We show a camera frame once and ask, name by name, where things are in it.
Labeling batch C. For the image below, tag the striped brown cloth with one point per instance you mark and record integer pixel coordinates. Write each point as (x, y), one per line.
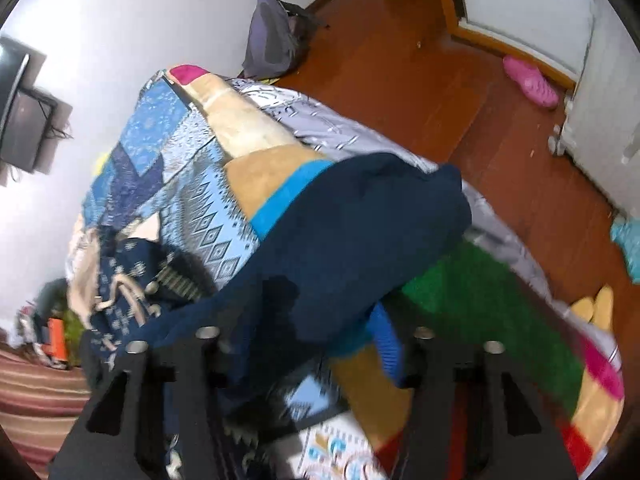
(35, 405)

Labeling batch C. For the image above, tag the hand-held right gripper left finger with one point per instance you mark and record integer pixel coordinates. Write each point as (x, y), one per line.
(200, 362)

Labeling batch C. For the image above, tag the colourful fleece blanket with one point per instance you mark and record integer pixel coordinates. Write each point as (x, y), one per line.
(475, 310)

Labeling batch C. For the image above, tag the navy blue garment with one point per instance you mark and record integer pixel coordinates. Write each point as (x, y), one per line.
(360, 240)

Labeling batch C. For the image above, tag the green patterned box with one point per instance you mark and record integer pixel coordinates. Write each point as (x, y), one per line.
(75, 335)

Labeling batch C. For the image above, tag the yellow slipper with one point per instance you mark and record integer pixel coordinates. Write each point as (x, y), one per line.
(582, 310)
(604, 310)

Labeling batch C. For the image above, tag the dark green bag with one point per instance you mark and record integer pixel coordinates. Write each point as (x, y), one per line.
(52, 297)

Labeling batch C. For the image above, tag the pile of clutter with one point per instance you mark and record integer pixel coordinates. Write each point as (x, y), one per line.
(32, 332)

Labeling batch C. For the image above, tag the white cabinet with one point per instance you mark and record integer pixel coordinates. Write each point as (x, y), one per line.
(600, 125)

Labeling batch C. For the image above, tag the grey purple backpack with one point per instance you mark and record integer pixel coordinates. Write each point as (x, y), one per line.
(270, 40)

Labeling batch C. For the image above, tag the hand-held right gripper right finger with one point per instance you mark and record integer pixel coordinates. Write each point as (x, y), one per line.
(388, 341)

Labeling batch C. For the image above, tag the wooden door frame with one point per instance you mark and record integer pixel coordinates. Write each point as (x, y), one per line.
(500, 42)

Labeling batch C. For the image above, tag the blue patchwork quilt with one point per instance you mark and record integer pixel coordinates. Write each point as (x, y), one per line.
(165, 160)

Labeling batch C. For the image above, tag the grey wall box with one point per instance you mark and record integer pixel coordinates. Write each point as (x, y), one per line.
(22, 130)

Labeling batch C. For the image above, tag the orange box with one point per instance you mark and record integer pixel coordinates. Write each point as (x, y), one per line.
(57, 342)

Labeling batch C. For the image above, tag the pink slipper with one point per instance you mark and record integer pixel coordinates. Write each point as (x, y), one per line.
(531, 82)

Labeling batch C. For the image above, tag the navy beige patterned cloth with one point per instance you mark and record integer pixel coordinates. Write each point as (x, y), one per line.
(125, 265)

